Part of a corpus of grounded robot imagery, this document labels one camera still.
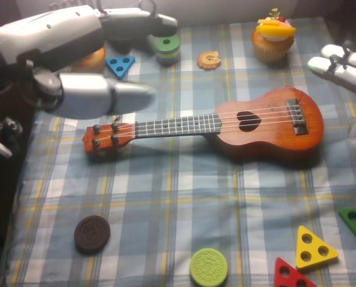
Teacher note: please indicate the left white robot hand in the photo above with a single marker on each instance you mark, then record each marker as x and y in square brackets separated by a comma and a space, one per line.
[61, 33]

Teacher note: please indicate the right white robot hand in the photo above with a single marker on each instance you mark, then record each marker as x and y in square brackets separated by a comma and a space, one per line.
[351, 74]

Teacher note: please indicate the orange toy ukulele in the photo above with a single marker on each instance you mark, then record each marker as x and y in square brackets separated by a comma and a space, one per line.
[270, 125]

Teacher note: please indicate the cupcake with strawberries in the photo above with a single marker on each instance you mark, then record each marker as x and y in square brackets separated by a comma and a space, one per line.
[91, 62]

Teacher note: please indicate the blue triangle block with holes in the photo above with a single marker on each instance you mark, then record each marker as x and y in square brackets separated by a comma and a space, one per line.
[120, 65]

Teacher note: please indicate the cupcake with yellow fruit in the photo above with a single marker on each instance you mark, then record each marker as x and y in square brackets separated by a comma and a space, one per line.
[273, 45]

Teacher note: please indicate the stack of coloured rings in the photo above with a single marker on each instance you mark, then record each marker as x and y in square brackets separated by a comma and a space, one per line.
[167, 49]

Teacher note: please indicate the tan round butter biscuit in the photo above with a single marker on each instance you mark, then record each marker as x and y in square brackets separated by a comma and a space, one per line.
[208, 61]

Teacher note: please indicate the green triangle block with holes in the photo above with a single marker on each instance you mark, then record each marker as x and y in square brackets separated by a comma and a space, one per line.
[355, 222]

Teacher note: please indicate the yellow triangle block with holes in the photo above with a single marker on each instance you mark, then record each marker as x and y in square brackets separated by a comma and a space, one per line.
[301, 248]

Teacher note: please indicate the blue plaid tablecloth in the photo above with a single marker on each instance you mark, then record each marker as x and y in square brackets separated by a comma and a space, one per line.
[177, 194]

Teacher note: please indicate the dark chocolate sandwich cookie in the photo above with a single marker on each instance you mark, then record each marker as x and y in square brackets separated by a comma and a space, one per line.
[92, 234]

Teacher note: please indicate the red triangle block with holes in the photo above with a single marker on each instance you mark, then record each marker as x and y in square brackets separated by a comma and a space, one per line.
[281, 279]

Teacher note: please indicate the green sandwich cookie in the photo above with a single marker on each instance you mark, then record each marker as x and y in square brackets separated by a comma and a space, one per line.
[208, 267]

